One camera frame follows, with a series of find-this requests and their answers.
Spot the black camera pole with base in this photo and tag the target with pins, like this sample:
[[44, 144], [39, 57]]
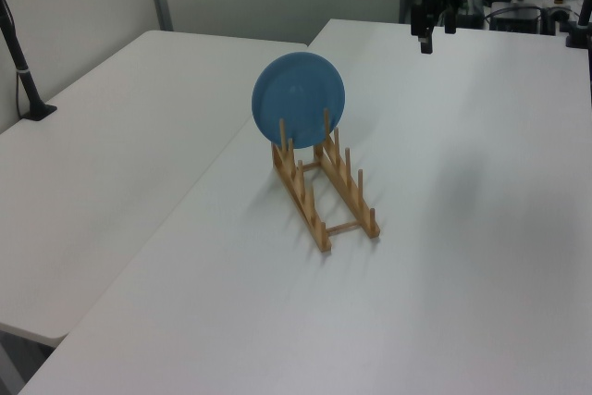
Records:
[[20, 62]]

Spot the small black device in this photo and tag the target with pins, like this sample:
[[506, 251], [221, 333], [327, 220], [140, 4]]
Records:
[[556, 20]]

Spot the blue round plate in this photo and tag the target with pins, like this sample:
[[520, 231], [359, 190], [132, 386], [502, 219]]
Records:
[[296, 94]]

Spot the wooden plate rack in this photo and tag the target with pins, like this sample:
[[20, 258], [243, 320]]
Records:
[[324, 191]]

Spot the black clamp stand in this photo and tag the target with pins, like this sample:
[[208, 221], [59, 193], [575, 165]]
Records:
[[580, 27]]

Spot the black electronics box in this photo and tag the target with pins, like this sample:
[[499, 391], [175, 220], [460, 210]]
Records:
[[514, 19]]

